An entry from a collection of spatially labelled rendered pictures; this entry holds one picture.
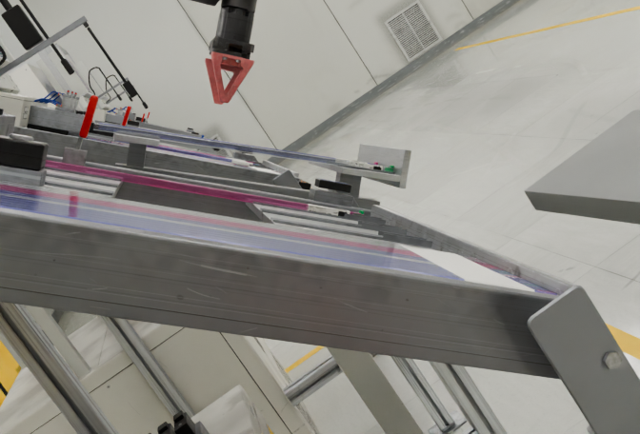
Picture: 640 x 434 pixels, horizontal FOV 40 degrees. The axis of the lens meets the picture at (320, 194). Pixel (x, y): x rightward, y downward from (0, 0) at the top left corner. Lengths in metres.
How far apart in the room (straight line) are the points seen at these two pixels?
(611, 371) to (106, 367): 1.61
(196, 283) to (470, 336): 0.21
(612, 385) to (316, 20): 8.31
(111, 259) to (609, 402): 0.37
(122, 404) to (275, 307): 1.56
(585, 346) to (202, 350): 1.56
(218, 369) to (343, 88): 6.90
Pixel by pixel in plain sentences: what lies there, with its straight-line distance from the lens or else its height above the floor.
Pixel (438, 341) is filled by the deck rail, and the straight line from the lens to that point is 0.68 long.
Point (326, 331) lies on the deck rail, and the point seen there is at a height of 0.82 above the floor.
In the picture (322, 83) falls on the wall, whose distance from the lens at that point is 8.87.
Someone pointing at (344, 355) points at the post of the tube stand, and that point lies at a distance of 1.67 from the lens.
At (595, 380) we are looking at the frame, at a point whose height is 0.69.
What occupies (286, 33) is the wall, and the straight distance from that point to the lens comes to 8.84.
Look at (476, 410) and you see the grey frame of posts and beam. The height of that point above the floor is 0.35.
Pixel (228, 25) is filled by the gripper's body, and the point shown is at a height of 1.08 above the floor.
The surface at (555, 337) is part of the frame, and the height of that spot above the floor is 0.74.
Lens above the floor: 1.02
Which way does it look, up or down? 10 degrees down
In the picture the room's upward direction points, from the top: 33 degrees counter-clockwise
